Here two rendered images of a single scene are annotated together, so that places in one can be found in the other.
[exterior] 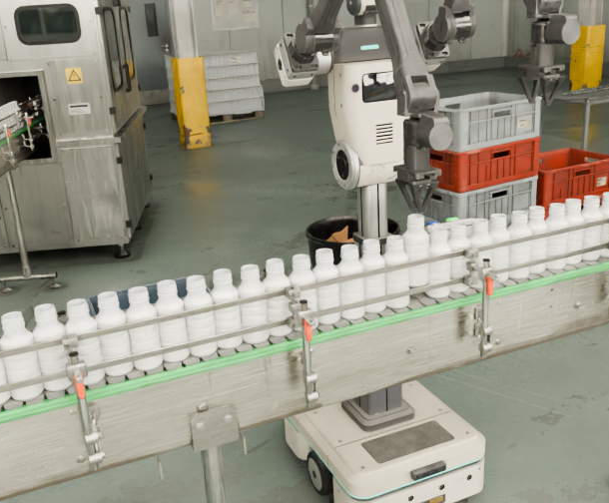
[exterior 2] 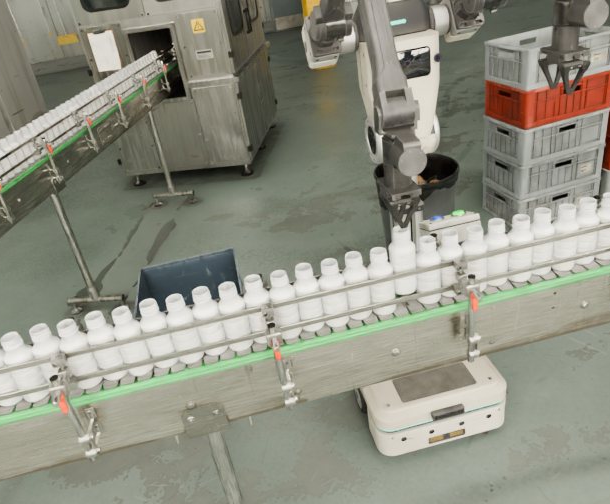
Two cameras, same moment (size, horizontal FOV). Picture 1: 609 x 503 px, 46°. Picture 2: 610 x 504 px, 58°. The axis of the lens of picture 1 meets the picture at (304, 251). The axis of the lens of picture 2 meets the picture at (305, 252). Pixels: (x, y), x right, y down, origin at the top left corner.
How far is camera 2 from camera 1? 0.57 m
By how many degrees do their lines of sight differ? 18
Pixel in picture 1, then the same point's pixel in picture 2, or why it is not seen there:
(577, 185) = not seen: outside the picture
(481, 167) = (549, 103)
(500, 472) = (525, 405)
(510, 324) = (506, 326)
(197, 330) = (179, 344)
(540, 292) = (540, 296)
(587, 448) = not seen: outside the picture
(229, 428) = (218, 421)
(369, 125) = not seen: hidden behind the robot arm
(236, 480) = not seen: hidden behind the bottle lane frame
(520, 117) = (595, 51)
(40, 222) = (182, 148)
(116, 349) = (106, 361)
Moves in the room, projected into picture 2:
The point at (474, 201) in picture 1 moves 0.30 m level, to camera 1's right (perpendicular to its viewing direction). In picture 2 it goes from (540, 136) to (597, 132)
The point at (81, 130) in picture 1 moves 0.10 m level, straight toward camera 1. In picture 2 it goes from (207, 72) to (206, 74)
